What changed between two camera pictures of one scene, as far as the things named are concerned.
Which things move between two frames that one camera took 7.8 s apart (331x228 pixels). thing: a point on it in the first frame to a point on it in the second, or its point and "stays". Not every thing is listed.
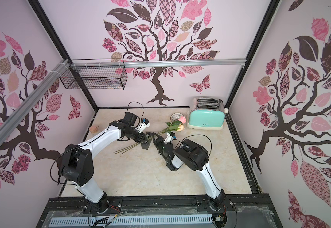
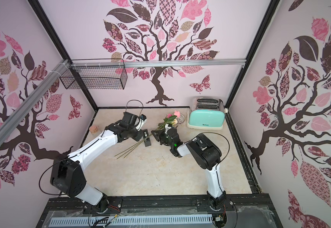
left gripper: x=141 y=137 stays
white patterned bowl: x=175 y=116 to x=180 y=119
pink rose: x=174 y=126 to x=169 y=116
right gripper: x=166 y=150 to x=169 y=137
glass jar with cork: x=93 y=129 stays
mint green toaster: x=206 y=113 stays
